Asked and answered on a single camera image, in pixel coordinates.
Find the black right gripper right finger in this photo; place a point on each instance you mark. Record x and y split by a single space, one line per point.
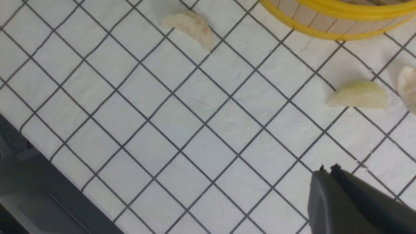
380 211

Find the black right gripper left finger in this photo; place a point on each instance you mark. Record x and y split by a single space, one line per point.
329 209

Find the pale green dumpling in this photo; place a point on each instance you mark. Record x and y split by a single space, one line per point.
359 93

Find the white dumpling bottom edge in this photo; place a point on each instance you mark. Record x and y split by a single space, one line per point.
193 25

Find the bamboo steamer tray yellow rim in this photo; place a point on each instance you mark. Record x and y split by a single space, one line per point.
341 20

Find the white grid tablecloth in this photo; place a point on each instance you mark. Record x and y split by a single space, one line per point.
165 138

